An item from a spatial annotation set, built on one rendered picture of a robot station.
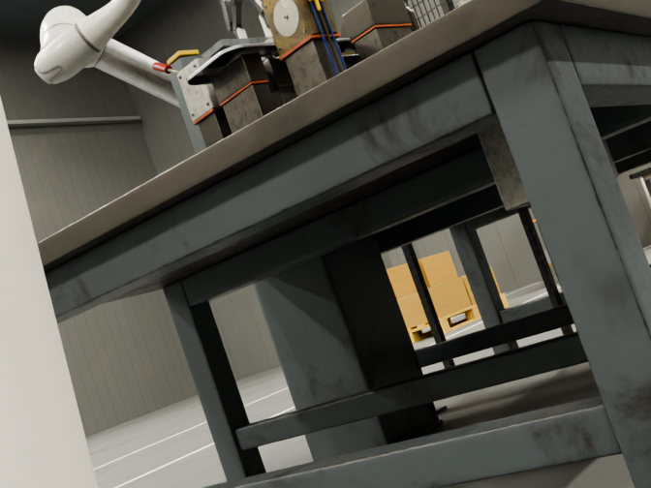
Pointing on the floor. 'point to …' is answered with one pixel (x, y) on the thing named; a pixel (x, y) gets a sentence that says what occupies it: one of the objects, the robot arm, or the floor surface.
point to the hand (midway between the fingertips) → (256, 37)
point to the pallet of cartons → (447, 303)
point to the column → (343, 344)
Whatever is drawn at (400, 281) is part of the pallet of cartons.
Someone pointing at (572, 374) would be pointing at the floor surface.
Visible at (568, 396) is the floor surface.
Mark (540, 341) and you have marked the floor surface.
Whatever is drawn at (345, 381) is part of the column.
